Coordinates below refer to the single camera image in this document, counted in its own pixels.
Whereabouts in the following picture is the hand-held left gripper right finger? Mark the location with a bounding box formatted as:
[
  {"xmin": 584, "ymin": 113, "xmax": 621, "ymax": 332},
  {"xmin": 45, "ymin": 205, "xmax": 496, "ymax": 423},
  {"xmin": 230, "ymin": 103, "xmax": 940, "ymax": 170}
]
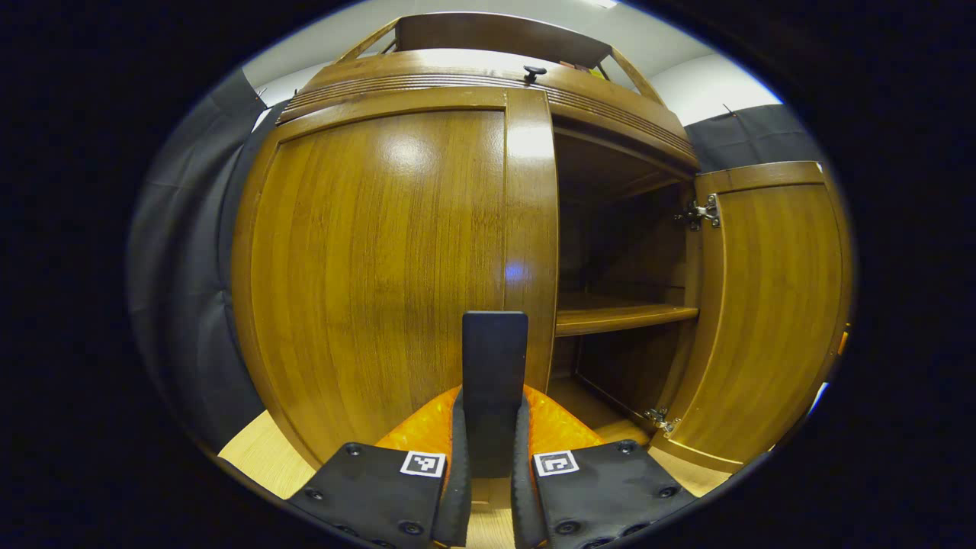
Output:
[{"xmin": 509, "ymin": 384, "xmax": 698, "ymax": 549}]

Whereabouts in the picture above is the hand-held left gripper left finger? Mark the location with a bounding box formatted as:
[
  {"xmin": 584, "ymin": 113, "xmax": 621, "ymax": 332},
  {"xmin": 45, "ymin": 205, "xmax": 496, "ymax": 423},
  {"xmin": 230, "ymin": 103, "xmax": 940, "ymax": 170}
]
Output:
[{"xmin": 286, "ymin": 385, "xmax": 474, "ymax": 549}]

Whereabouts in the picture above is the wooden cabinet door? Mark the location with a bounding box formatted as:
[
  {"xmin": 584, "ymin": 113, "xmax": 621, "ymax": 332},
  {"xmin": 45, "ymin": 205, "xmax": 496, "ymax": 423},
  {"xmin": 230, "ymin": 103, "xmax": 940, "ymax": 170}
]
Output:
[
  {"xmin": 231, "ymin": 86, "xmax": 560, "ymax": 470},
  {"xmin": 648, "ymin": 160, "xmax": 853, "ymax": 475}
]

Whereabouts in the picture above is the black door handle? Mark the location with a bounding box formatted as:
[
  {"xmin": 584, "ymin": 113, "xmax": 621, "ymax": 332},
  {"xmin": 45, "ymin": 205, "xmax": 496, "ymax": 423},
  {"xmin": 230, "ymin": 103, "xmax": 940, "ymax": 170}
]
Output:
[{"xmin": 461, "ymin": 310, "xmax": 529, "ymax": 479}]

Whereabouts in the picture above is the wooden double-door shoe cabinet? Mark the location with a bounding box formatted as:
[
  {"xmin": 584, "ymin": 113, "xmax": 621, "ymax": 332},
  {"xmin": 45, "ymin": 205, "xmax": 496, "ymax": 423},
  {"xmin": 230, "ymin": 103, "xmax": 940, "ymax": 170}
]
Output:
[{"xmin": 229, "ymin": 11, "xmax": 853, "ymax": 477}]

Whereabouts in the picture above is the wooden inner shelf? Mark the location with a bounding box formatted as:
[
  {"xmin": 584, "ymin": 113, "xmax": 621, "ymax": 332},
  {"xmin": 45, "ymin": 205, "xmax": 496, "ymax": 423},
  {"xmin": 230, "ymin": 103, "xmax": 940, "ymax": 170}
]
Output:
[{"xmin": 555, "ymin": 294, "xmax": 700, "ymax": 338}]

